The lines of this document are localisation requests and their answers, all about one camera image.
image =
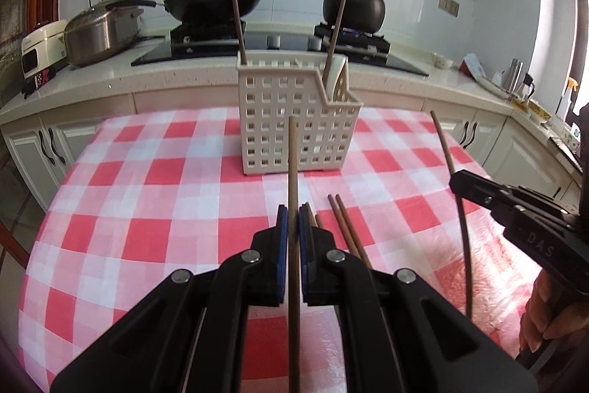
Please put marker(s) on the small patterned white bowl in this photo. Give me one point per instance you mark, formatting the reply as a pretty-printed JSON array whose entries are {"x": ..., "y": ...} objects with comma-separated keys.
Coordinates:
[{"x": 442, "y": 61}]

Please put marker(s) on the steel thermos flask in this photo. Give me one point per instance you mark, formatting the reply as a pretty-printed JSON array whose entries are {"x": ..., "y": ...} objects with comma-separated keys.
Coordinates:
[{"x": 514, "y": 75}]

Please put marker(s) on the stainless steel electric cooker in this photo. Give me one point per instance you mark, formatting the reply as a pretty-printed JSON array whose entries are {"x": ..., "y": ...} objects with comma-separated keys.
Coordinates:
[{"x": 101, "y": 34}]

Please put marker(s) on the red white checked tablecloth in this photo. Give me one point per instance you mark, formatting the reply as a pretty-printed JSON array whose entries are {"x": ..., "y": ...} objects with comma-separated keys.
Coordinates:
[{"x": 152, "y": 236}]

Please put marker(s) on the white ceramic spoon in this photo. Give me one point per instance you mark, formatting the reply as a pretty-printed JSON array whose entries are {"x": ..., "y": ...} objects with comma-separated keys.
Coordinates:
[{"x": 343, "y": 61}]

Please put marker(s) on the white spray bottle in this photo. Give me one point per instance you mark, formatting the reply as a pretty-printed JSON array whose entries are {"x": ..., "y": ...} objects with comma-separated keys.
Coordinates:
[{"x": 565, "y": 98}]

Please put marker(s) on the black burner grate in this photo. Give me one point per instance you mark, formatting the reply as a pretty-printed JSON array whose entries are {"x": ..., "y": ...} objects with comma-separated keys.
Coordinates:
[
  {"x": 368, "y": 41},
  {"x": 193, "y": 41}
]

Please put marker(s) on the bright window with dark frame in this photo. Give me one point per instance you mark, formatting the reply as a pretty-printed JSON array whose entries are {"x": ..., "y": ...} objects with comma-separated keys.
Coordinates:
[{"x": 580, "y": 29}]

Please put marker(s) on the white printed packet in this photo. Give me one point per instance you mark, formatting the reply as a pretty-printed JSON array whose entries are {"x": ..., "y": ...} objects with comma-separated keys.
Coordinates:
[{"x": 474, "y": 66}]

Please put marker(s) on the white plastic utensil basket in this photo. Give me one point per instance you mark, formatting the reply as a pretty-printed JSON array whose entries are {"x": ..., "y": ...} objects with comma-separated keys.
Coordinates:
[{"x": 280, "y": 71}]

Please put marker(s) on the grey wall switch plate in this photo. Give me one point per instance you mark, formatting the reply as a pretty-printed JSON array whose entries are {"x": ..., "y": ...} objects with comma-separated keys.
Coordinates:
[{"x": 449, "y": 5}]

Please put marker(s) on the silver stove knob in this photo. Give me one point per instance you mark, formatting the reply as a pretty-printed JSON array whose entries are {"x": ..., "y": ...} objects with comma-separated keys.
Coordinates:
[
  {"x": 314, "y": 44},
  {"x": 275, "y": 41}
]

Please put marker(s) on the glass bottle with black lid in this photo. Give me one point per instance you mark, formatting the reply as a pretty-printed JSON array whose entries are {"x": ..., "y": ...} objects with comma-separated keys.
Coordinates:
[{"x": 527, "y": 89}]

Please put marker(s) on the person's right hand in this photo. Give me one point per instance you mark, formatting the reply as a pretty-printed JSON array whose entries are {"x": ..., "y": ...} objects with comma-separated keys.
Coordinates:
[{"x": 547, "y": 310}]

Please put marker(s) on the white plate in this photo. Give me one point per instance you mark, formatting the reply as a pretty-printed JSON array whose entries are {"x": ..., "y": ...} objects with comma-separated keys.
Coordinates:
[{"x": 494, "y": 87}]

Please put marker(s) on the black wok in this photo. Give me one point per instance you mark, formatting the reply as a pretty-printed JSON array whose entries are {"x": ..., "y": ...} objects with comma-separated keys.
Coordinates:
[{"x": 207, "y": 4}]

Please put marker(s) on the white rice cooker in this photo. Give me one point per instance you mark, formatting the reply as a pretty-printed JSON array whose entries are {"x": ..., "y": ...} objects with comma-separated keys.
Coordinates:
[{"x": 43, "y": 47}]

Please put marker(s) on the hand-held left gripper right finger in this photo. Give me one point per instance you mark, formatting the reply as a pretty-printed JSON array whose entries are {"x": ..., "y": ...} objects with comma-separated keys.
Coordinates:
[{"x": 304, "y": 236}]

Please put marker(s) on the black clay pot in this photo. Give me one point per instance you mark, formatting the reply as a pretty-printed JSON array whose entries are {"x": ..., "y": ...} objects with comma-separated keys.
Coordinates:
[{"x": 359, "y": 6}]

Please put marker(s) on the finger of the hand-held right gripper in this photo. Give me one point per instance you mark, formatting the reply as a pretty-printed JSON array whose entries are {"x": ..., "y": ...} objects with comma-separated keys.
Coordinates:
[{"x": 478, "y": 192}]

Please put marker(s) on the black glass gas cooktop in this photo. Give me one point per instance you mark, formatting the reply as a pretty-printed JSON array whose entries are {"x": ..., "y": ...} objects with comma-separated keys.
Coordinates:
[{"x": 276, "y": 52}]

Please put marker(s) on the yellow patterned bowl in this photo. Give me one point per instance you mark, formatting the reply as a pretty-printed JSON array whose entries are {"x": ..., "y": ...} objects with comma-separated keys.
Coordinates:
[{"x": 539, "y": 112}]

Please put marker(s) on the brown wooden chopstick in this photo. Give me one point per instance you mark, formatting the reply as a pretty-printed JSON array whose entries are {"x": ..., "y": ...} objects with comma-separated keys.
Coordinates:
[
  {"x": 343, "y": 227},
  {"x": 336, "y": 34},
  {"x": 238, "y": 20},
  {"x": 353, "y": 227},
  {"x": 466, "y": 245},
  {"x": 320, "y": 221},
  {"x": 293, "y": 167}
]

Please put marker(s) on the black and pink cloth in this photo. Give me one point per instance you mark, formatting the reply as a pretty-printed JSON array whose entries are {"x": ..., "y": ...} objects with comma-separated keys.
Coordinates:
[{"x": 39, "y": 82}]

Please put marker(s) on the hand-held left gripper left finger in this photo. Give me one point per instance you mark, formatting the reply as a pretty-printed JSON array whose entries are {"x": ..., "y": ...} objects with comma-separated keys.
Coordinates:
[{"x": 281, "y": 236}]

